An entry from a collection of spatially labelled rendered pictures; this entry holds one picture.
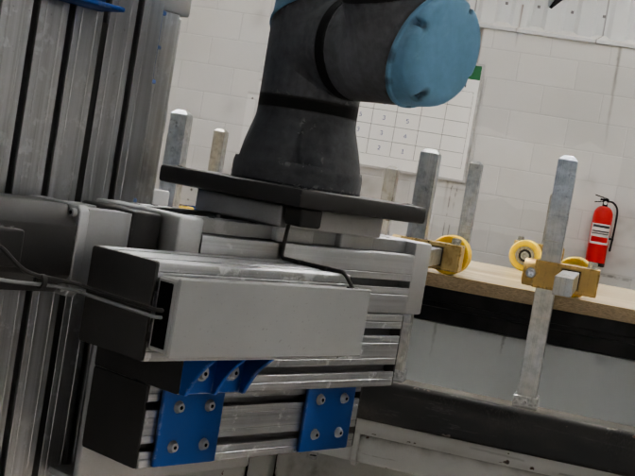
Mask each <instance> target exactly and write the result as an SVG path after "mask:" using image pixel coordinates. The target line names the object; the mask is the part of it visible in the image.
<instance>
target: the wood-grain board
mask: <svg viewBox="0 0 635 476"><path fill-rule="evenodd" d="M522 273H523V271H520V270H518V269H516V268H510V267H504V266H500V265H494V264H489V263H479V262H474V261H471V262H470V264H469V265H468V267H467V268H466V269H465V270H463V271H462V272H459V273H456V274H453V275H445V274H442V273H440V272H438V271H437V270H436V269H433V268H428V271H427V277H426V282H425V285H427V286H433V287H437V288H442V289H448V290H453V291H457V292H463V293H468V294H473V295H478V296H483V297H489V298H498V299H503V300H508V301H513V302H519V303H523V304H528V305H533V299H534V295H535V289H536V287H532V286H530V285H525V284H522ZM553 309H554V310H560V311H564V312H569V313H575V314H580V315H589V316H594V317H599V318H605V319H609V320H615V321H620V322H625V323H630V324H635V290H631V289H626V288H621V287H615V286H610V285H605V284H600V283H598V288H597V294H596V298H593V297H583V296H582V297H562V296H557V295H555V299H554V305H553Z"/></svg>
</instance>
